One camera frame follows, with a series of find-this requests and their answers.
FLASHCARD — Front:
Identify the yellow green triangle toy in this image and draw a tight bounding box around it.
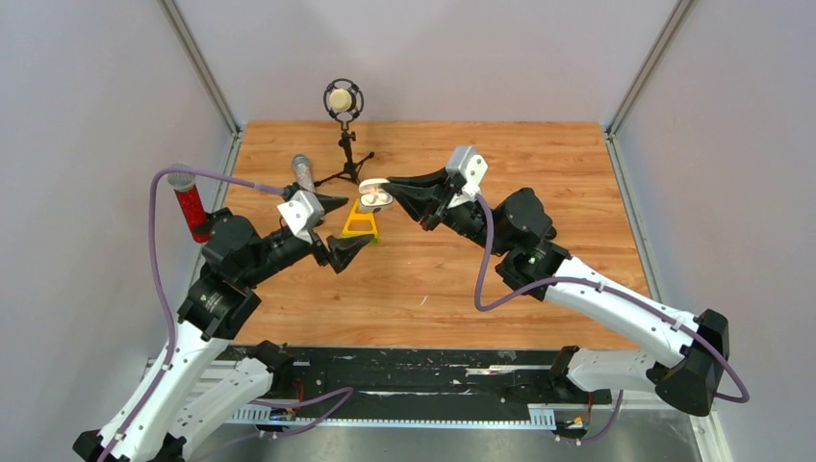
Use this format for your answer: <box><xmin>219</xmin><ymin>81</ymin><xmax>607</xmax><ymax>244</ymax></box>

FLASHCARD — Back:
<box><xmin>340</xmin><ymin>198</ymin><xmax>379</xmax><ymax>244</ymax></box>

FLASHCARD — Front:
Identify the cream microphone in shockmount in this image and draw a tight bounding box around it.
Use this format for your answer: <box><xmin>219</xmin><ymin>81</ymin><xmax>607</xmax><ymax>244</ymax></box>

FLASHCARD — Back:
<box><xmin>323</xmin><ymin>78</ymin><xmax>365</xmax><ymax>122</ymax></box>

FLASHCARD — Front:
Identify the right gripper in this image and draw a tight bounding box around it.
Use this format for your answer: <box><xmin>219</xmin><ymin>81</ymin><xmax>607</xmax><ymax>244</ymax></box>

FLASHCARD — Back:
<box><xmin>383</xmin><ymin>168</ymin><xmax>509</xmax><ymax>258</ymax></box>

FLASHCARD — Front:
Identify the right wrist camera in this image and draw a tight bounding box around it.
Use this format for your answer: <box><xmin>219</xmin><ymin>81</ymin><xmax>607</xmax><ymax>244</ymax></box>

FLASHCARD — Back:
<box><xmin>445</xmin><ymin>145</ymin><xmax>488</xmax><ymax>209</ymax></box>

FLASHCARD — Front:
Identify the silver glitter microphone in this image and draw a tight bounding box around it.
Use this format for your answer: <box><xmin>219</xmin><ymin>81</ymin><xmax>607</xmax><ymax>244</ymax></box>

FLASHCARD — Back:
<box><xmin>292</xmin><ymin>154</ymin><xmax>317</xmax><ymax>193</ymax></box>

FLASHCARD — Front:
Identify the white earbud case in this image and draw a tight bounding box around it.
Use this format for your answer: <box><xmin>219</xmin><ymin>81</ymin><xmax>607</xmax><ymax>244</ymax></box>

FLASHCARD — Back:
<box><xmin>358</xmin><ymin>178</ymin><xmax>394</xmax><ymax>213</ymax></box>

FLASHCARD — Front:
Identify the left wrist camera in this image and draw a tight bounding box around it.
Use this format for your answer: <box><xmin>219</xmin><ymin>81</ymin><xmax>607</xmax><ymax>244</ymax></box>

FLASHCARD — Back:
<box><xmin>277</xmin><ymin>191</ymin><xmax>325</xmax><ymax>244</ymax></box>

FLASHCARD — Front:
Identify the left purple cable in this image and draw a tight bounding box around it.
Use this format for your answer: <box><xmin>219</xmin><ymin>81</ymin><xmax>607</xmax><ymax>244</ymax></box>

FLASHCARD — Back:
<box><xmin>95</xmin><ymin>167</ymin><xmax>356</xmax><ymax>462</ymax></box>

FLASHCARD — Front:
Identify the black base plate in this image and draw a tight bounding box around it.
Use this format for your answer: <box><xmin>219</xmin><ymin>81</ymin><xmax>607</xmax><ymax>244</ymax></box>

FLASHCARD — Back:
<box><xmin>263</xmin><ymin>346</ymin><xmax>614</xmax><ymax>423</ymax></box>

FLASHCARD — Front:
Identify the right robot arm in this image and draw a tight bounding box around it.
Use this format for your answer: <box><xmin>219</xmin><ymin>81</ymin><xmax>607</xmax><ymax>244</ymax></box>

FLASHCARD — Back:
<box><xmin>383</xmin><ymin>169</ymin><xmax>734</xmax><ymax>417</ymax></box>

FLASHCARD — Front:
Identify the black tripod stand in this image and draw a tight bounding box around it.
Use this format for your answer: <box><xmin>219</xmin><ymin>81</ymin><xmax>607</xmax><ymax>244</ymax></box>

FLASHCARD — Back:
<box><xmin>314</xmin><ymin>121</ymin><xmax>375</xmax><ymax>187</ymax></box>

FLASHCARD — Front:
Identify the red glitter microphone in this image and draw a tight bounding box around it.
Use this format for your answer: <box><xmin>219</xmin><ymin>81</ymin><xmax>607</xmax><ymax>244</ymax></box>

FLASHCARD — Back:
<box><xmin>166</xmin><ymin>164</ymin><xmax>210</xmax><ymax>244</ymax></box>

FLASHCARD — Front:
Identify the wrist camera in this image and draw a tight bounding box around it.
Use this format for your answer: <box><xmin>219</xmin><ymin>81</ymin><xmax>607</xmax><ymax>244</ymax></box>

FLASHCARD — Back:
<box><xmin>277</xmin><ymin>191</ymin><xmax>325</xmax><ymax>244</ymax></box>
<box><xmin>445</xmin><ymin>145</ymin><xmax>488</xmax><ymax>209</ymax></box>

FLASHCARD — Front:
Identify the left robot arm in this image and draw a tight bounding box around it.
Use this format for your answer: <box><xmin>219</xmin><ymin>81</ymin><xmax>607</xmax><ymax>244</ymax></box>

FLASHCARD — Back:
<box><xmin>73</xmin><ymin>190</ymin><xmax>374</xmax><ymax>461</ymax></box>

